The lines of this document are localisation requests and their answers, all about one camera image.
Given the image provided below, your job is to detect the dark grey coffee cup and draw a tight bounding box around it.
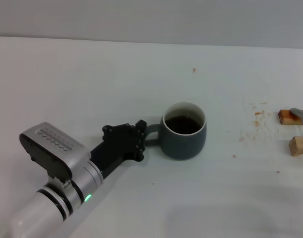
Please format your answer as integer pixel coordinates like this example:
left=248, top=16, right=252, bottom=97
left=143, top=101, right=207, bottom=161

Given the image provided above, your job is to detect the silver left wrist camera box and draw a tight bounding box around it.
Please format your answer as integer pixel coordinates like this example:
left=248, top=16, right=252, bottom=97
left=19, top=121, right=92, bottom=181

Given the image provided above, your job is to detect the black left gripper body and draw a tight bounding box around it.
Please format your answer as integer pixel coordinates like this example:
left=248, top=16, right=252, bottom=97
left=90, top=122, right=142, bottom=179

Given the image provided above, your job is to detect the short wooden block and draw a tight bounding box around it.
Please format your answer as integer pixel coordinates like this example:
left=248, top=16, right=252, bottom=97
left=289, top=135, right=303, bottom=157

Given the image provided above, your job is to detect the long wooden block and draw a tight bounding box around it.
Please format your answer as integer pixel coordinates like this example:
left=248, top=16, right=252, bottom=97
left=278, top=109, right=303, bottom=126

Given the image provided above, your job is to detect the pink spoon with grey bowl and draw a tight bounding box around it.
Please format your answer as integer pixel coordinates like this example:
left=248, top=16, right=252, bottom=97
left=289, top=107, right=303, bottom=137

